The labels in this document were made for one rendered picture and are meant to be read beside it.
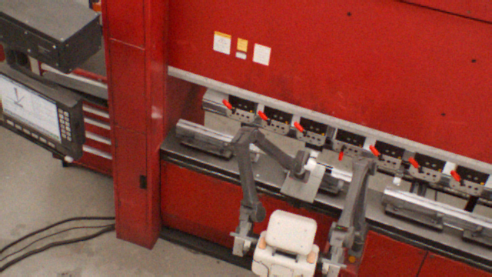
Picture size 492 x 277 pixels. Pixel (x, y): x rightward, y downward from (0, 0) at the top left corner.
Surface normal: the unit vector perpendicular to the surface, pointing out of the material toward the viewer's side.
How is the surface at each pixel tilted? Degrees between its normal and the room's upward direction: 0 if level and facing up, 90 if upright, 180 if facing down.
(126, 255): 0
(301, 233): 48
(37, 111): 90
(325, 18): 90
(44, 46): 90
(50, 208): 0
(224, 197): 90
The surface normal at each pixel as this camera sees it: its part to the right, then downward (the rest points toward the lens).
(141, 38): -0.34, 0.66
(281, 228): -0.14, 0.04
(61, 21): 0.08, -0.68
